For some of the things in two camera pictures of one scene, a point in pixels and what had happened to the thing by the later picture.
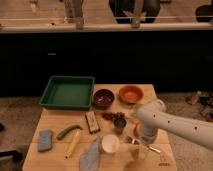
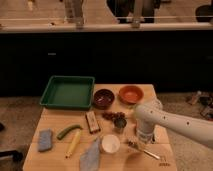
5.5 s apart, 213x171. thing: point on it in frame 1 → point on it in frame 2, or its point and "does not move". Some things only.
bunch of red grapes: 114,115 does not move
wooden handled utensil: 148,146 → 132,144
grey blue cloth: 89,159 does not move
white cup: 110,143 does not move
